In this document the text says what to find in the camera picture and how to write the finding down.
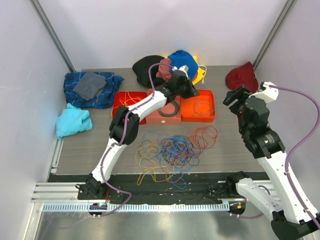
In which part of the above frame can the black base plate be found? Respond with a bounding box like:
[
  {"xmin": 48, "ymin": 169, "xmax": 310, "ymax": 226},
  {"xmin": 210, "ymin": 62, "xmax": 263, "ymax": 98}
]
[{"xmin": 77, "ymin": 171, "xmax": 256, "ymax": 204}]

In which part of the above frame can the cyan cloth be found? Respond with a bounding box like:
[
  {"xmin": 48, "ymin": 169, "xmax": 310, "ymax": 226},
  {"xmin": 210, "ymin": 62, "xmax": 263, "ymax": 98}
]
[{"xmin": 55, "ymin": 103, "xmax": 93, "ymax": 139}]

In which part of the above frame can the yellow cloth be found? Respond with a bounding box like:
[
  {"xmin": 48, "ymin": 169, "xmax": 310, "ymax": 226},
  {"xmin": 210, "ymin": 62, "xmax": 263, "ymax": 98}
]
[{"xmin": 192, "ymin": 65, "xmax": 207, "ymax": 85}]

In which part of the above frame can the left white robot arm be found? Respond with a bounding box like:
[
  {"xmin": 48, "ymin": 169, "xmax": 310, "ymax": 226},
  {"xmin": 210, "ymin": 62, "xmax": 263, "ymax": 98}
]
[{"xmin": 80, "ymin": 65, "xmax": 199, "ymax": 200}]

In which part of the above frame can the brown wire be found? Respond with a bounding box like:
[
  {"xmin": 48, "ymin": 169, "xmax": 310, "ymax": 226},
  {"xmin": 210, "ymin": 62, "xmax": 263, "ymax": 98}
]
[{"xmin": 162, "ymin": 149, "xmax": 198, "ymax": 173}]

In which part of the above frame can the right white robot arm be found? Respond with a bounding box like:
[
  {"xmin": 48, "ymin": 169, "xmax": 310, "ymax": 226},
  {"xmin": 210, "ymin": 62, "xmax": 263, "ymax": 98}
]
[{"xmin": 223, "ymin": 82, "xmax": 320, "ymax": 240}]

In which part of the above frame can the red plastic box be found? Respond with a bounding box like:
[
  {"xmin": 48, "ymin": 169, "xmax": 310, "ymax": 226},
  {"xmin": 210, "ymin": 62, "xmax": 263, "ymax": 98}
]
[{"xmin": 111, "ymin": 91, "xmax": 148, "ymax": 119}]

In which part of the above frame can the grey cloth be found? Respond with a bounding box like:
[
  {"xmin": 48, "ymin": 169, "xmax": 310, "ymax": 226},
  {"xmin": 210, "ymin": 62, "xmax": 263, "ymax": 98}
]
[{"xmin": 73, "ymin": 71, "xmax": 107, "ymax": 101}]

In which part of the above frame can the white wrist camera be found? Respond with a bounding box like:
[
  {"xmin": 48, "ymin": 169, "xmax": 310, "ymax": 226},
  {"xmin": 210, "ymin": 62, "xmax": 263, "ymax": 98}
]
[
  {"xmin": 249, "ymin": 81, "xmax": 279, "ymax": 104},
  {"xmin": 172, "ymin": 65, "xmax": 189, "ymax": 76}
]

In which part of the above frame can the pink cloth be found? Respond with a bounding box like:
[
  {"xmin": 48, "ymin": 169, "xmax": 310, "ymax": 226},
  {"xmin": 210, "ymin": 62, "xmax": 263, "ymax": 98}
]
[{"xmin": 156, "ymin": 58, "xmax": 172, "ymax": 81}]

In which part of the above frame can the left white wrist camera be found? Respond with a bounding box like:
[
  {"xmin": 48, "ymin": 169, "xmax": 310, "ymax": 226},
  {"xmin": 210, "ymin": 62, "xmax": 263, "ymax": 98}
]
[{"xmin": 172, "ymin": 65, "xmax": 189, "ymax": 76}]

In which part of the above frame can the blue striped cloth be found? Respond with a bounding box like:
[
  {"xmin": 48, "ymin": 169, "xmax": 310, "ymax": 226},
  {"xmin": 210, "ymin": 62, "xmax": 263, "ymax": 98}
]
[{"xmin": 63, "ymin": 71, "xmax": 124, "ymax": 109}]

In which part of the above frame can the black cloth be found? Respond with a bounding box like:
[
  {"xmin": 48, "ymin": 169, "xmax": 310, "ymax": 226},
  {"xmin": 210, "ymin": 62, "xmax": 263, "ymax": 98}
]
[{"xmin": 132, "ymin": 55, "xmax": 165, "ymax": 89}]

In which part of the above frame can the salmon pink drawer box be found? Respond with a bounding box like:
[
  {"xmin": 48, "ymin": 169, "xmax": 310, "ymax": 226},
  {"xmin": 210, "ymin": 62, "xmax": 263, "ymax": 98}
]
[{"xmin": 145, "ymin": 96, "xmax": 181, "ymax": 125}]

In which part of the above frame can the yellow wire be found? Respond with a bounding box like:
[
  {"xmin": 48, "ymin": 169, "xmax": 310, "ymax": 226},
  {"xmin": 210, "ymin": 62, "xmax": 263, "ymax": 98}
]
[{"xmin": 118, "ymin": 91, "xmax": 176, "ymax": 186}]

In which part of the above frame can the white string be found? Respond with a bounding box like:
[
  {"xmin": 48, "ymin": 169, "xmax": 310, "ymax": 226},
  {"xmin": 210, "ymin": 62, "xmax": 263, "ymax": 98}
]
[{"xmin": 198, "ymin": 64, "xmax": 208, "ymax": 85}]

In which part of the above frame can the dark red cloth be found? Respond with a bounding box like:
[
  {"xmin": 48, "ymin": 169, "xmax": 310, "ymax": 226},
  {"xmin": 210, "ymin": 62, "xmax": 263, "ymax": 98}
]
[{"xmin": 225, "ymin": 61, "xmax": 259, "ymax": 93}]

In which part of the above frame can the orange plastic box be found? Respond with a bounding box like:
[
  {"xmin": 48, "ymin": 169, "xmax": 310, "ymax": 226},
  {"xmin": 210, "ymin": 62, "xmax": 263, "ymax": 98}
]
[{"xmin": 180, "ymin": 89, "xmax": 216, "ymax": 123}]

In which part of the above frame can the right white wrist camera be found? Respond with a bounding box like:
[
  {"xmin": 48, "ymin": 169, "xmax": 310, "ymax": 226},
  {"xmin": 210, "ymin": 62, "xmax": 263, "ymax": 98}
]
[{"xmin": 249, "ymin": 81, "xmax": 279, "ymax": 104}]

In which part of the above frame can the red wire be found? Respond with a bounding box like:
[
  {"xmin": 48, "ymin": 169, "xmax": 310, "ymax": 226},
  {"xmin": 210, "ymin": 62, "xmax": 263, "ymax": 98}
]
[{"xmin": 166, "ymin": 125, "xmax": 219, "ymax": 176}]

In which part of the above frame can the white slotted cable duct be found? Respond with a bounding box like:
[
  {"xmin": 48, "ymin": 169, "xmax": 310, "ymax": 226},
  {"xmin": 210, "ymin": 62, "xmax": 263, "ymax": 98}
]
[{"xmin": 42, "ymin": 201, "xmax": 230, "ymax": 213}]

